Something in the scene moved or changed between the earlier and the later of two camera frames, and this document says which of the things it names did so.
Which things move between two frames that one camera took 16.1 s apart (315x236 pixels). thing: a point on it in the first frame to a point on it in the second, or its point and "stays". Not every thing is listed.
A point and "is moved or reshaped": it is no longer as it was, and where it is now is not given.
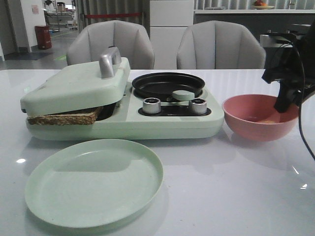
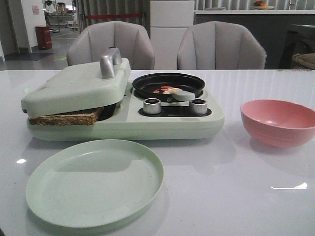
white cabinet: x=169 y=19 stays
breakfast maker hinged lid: x=80 y=87 stays
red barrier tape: x=111 y=15 stays
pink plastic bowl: x=253 y=117 is moved or reshaped
